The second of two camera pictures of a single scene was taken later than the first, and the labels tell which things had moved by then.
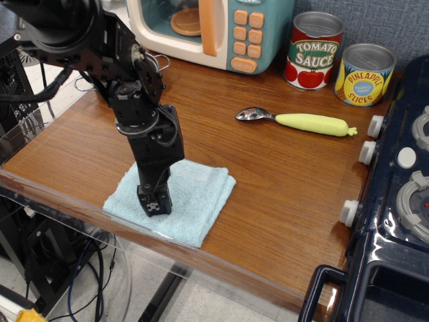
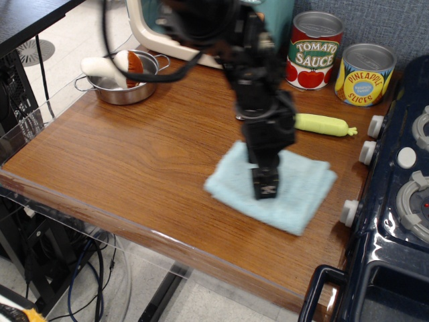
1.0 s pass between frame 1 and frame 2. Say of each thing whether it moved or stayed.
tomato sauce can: stayed
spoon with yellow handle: stayed
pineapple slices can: stayed
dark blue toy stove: stayed
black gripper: moved
